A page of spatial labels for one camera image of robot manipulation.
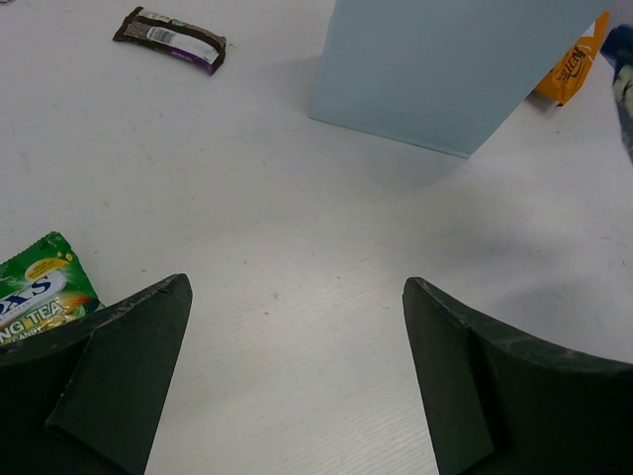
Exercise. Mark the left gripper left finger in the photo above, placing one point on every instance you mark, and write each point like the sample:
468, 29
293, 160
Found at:
87, 397

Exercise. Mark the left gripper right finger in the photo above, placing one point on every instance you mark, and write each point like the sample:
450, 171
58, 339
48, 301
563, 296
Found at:
498, 400

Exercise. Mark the green Fox's tea candy bag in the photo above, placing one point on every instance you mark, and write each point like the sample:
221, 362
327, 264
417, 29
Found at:
44, 287

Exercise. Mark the blue snack bag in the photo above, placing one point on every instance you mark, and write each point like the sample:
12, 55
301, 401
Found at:
617, 50

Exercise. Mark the orange chips bag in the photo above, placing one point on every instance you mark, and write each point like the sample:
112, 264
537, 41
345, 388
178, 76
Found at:
569, 74

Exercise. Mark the light blue paper bag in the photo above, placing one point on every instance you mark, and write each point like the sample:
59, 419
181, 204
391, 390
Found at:
440, 74

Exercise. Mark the brown chocolate bar wrapper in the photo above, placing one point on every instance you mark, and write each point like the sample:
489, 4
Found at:
170, 36

